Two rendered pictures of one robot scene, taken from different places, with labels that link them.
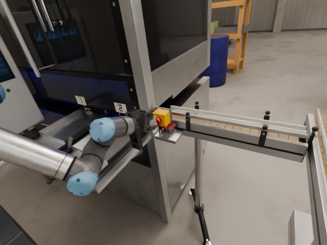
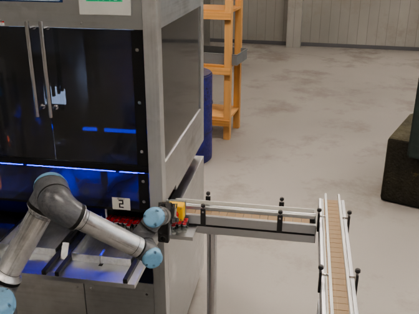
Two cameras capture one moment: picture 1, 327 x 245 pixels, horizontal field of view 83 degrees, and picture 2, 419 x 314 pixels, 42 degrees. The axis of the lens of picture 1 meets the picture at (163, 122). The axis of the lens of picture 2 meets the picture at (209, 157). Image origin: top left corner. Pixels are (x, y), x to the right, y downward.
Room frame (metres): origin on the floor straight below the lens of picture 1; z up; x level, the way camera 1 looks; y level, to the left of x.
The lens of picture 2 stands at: (-1.25, 0.73, 2.12)
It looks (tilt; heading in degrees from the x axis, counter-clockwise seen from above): 22 degrees down; 337
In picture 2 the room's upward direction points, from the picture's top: straight up
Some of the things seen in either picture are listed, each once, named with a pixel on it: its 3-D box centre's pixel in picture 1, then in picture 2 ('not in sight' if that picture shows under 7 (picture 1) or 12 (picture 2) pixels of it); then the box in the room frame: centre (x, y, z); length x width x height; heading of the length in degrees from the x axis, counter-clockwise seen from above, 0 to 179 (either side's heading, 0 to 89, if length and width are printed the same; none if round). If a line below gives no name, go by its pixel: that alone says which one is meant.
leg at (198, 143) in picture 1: (198, 177); (211, 293); (0.86, -0.19, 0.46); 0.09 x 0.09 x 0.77; 57
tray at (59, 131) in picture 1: (76, 123); (45, 230); (1.04, 0.56, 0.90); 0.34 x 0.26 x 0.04; 147
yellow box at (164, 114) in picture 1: (162, 116); (176, 210); (0.82, 0.00, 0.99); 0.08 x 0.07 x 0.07; 147
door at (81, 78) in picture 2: (83, 8); (96, 98); (0.99, 0.29, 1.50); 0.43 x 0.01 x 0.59; 57
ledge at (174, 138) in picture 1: (170, 132); (182, 230); (0.84, -0.03, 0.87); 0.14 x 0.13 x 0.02; 147
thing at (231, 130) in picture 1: (225, 125); (242, 215); (0.78, -0.31, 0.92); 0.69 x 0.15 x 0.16; 57
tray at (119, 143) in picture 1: (113, 136); (115, 239); (0.84, 0.29, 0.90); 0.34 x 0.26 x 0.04; 146
